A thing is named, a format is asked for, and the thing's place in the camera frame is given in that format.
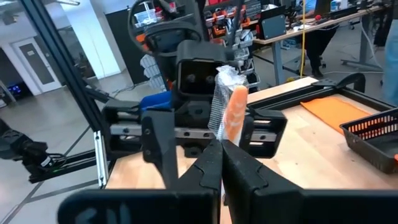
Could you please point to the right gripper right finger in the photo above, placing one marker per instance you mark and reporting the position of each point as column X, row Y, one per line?
column 264, row 203

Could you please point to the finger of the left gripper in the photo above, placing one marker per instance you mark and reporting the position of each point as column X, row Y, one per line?
column 250, row 130
column 158, row 137

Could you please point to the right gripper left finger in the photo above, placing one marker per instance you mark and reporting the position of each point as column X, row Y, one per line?
column 192, row 203

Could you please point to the orange toothbrush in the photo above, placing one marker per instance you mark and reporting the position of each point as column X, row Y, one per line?
column 236, row 115

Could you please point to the silver aluminium extrusion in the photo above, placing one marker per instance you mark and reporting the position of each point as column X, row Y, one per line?
column 100, row 161

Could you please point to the blue object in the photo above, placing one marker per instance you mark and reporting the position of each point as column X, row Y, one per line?
column 155, row 101

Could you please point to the clear storage drawers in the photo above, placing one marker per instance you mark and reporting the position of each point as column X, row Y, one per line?
column 152, row 71

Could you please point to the wooden workbench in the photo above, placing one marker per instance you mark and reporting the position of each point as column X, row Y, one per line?
column 278, row 62

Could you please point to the orange flat tray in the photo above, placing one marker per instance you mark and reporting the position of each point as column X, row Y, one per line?
column 332, row 112

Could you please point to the black cabinet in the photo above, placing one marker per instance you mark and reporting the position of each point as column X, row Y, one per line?
column 124, row 46

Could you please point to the grey panel box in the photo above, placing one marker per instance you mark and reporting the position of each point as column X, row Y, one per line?
column 273, row 26

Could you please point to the black slotted basket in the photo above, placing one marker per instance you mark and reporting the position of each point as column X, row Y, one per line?
column 357, row 141

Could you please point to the person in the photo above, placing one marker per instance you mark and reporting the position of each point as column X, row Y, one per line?
column 317, row 43
column 391, row 62

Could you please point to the clear plastic box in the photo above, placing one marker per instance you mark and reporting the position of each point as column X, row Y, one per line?
column 146, row 17

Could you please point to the white door with window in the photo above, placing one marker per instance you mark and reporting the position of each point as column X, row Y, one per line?
column 37, row 62

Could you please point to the black device with blue lights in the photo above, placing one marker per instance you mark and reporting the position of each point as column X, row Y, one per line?
column 14, row 89

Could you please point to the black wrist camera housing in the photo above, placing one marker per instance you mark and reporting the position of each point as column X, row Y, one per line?
column 199, row 49

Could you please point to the wall rack of storage bins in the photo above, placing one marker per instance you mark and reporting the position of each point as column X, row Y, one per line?
column 219, row 29

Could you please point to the black mount plate with hook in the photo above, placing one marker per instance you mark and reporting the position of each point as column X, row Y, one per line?
column 354, row 79

